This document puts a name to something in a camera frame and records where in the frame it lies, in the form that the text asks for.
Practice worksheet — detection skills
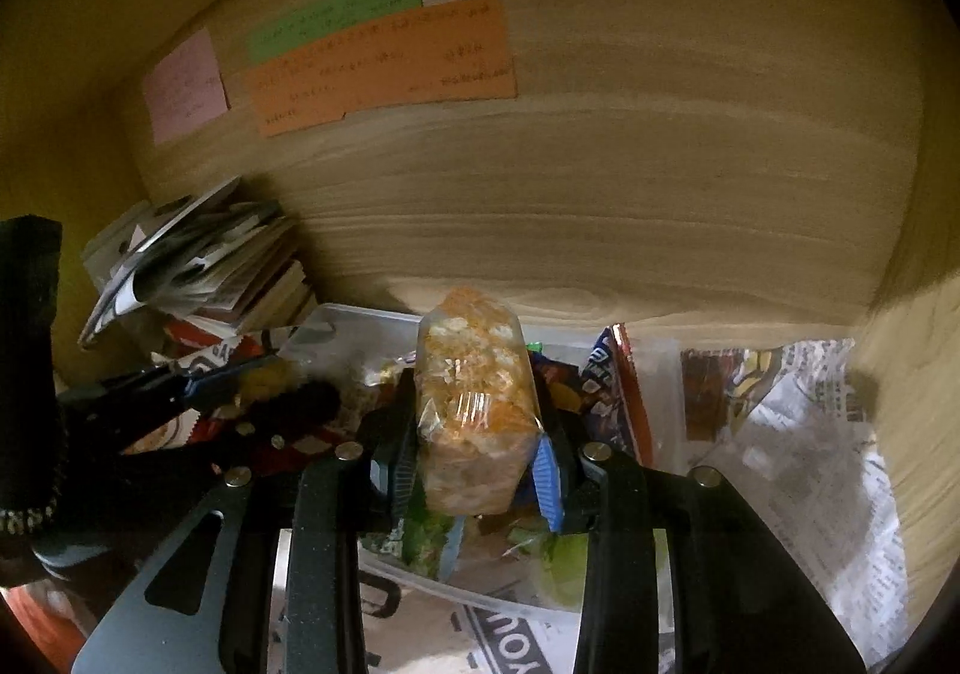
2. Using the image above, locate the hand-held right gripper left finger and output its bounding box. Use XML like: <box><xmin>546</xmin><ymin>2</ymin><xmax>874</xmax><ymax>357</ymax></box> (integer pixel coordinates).
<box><xmin>71</xmin><ymin>370</ymin><xmax>421</xmax><ymax>674</ymax></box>

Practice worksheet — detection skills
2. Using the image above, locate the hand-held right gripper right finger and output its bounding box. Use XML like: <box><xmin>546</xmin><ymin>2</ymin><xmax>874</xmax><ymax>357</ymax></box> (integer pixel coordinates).
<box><xmin>531</xmin><ymin>410</ymin><xmax>869</xmax><ymax>674</ymax></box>

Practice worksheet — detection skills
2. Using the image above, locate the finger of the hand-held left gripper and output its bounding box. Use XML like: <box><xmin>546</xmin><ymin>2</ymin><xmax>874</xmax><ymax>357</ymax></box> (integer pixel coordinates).
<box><xmin>214</xmin><ymin>380</ymin><xmax>344</xmax><ymax>476</ymax></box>
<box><xmin>58</xmin><ymin>354</ymin><xmax>290</xmax><ymax>421</ymax></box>

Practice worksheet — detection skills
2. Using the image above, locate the yellow snack packet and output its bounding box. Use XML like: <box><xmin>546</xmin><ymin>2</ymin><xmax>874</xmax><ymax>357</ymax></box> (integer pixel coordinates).
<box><xmin>234</xmin><ymin>360</ymin><xmax>305</xmax><ymax>409</ymax></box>

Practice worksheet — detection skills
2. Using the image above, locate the clear plastic storage box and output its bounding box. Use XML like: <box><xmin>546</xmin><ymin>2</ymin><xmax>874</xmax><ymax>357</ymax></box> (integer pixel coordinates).
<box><xmin>281</xmin><ymin>302</ymin><xmax>680</xmax><ymax>626</ymax></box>

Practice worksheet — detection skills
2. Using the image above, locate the orange clear snack packet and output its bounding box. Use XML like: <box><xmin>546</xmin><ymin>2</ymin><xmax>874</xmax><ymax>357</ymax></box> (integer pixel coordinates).
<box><xmin>415</xmin><ymin>287</ymin><xmax>542</xmax><ymax>516</ymax></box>

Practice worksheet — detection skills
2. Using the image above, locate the green snack packet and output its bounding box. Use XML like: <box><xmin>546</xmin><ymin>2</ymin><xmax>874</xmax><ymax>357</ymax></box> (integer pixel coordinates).
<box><xmin>358</xmin><ymin>513</ymin><xmax>467</xmax><ymax>581</ymax></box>

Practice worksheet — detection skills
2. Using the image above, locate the red and blue snack packet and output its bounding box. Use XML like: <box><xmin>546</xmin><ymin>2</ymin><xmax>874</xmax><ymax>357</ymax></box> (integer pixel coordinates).
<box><xmin>579</xmin><ymin>323</ymin><xmax>655</xmax><ymax>469</ymax></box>

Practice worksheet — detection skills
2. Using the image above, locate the stack of books and papers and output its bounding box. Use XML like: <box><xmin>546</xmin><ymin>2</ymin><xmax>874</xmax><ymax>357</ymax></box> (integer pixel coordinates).
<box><xmin>77</xmin><ymin>175</ymin><xmax>320</xmax><ymax>349</ymax></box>

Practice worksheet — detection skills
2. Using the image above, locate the brown printed snack packet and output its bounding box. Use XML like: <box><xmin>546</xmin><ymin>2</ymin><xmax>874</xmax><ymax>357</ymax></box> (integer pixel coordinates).
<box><xmin>681</xmin><ymin>346</ymin><xmax>755</xmax><ymax>442</ymax></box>

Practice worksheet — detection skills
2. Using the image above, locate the pink paper note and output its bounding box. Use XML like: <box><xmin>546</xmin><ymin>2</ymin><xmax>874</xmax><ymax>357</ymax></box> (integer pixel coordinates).
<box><xmin>142</xmin><ymin>29</ymin><xmax>230</xmax><ymax>146</ymax></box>

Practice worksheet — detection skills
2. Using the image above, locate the orange paper note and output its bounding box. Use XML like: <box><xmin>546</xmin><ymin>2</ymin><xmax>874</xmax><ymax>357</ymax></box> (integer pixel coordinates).
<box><xmin>244</xmin><ymin>0</ymin><xmax>518</xmax><ymax>139</ymax></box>

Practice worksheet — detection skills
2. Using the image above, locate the green paper note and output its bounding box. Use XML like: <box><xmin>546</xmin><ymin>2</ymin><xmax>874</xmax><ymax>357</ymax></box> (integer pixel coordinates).
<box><xmin>246</xmin><ymin>0</ymin><xmax>423</xmax><ymax>66</ymax></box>

